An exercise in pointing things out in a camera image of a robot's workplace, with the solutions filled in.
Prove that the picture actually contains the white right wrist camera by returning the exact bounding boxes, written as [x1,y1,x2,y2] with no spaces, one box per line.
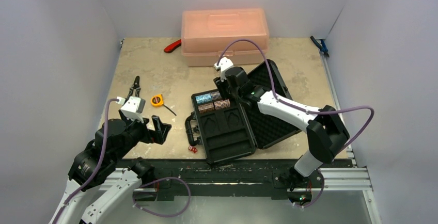
[213,57,234,82]

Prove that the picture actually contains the translucent pink plastic toolbox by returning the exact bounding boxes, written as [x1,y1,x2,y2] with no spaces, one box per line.
[181,8,270,67]

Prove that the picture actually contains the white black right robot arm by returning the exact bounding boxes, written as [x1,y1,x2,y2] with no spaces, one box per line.
[214,66,350,186]

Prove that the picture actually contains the black handled pruning shears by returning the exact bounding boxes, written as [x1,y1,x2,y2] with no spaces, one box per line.
[127,76,141,99]

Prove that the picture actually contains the yellow tape measure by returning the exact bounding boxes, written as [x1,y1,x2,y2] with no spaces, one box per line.
[150,94,177,116]

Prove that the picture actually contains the blue poker chip stack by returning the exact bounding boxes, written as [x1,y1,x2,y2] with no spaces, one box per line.
[195,93,212,104]

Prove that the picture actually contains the black plastic poker case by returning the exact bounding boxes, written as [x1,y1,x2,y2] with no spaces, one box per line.
[184,59,302,165]

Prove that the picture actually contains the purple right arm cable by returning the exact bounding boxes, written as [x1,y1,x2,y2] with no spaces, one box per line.
[216,39,375,155]

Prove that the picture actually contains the red dice pair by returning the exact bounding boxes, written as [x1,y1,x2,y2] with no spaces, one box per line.
[188,146,198,153]

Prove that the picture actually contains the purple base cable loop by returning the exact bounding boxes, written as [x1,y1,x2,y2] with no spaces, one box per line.
[132,177,192,218]

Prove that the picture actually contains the red handled utility knife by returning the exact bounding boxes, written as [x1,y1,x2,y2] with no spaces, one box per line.
[163,39,182,53]

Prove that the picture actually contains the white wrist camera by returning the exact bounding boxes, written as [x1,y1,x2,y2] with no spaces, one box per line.
[120,96,146,123]
[213,57,234,82]

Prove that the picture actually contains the black metal base frame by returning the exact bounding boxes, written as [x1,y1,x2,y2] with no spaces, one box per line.
[109,158,355,203]

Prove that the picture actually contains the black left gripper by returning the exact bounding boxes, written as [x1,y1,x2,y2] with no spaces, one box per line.
[112,108,171,161]

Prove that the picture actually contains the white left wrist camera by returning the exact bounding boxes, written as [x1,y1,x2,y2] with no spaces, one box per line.
[120,96,146,123]

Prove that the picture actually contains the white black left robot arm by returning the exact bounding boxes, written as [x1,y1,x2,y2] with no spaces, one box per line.
[50,112,172,223]

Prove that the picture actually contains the blue handled pliers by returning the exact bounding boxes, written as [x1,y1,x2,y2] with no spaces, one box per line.
[310,36,330,58]

